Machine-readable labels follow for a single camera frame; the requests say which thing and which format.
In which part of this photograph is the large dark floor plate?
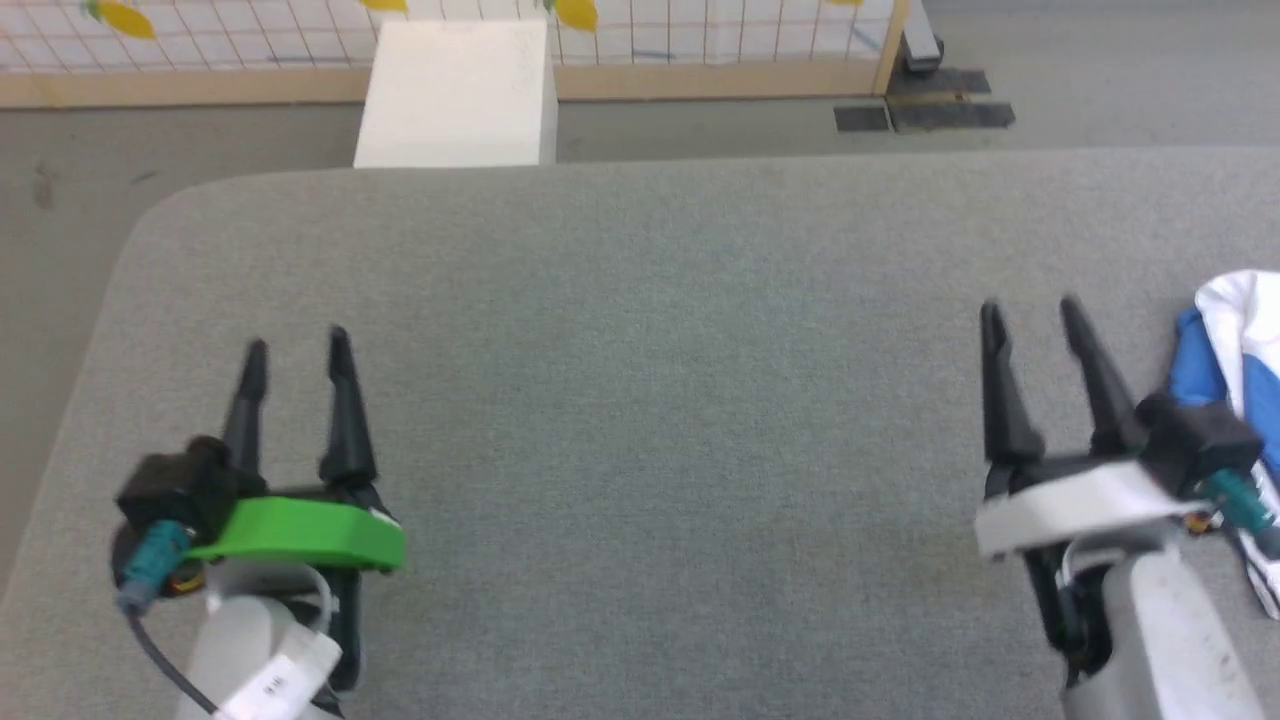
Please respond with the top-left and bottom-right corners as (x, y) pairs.
(886, 67), (1018, 133)

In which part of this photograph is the grey metal panel foot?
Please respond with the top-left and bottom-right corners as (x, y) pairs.
(901, 28), (944, 74)

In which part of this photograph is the lemon print grid panel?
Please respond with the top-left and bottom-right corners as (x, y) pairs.
(0, 0), (913, 109)

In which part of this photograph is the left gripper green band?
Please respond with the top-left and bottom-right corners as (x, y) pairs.
(183, 325), (408, 693)

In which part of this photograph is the white shirt with blue sleeves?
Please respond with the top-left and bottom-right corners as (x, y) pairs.
(1168, 269), (1280, 623)

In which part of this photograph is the white box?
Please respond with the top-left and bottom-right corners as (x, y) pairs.
(352, 19), (559, 170)

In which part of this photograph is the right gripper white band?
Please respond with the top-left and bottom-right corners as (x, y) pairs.
(973, 295), (1213, 681)

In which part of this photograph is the white label tag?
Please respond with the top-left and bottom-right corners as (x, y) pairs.
(213, 628), (343, 720)

